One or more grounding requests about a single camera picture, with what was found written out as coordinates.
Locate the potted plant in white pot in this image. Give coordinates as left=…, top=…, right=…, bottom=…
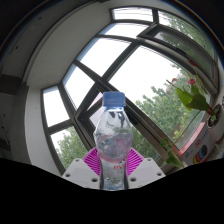
left=159, top=59, right=224, bottom=169

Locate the clear blue-capped water bottle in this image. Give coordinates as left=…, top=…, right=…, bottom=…
left=93, top=91, right=134, bottom=191

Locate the grey-framed bay window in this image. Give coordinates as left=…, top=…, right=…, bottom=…
left=41, top=6, right=221, bottom=174

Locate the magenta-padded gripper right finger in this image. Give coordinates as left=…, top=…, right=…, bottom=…
left=124, top=147, right=167, bottom=190

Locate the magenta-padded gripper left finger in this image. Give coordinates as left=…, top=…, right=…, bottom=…
left=61, top=147, right=101, bottom=190

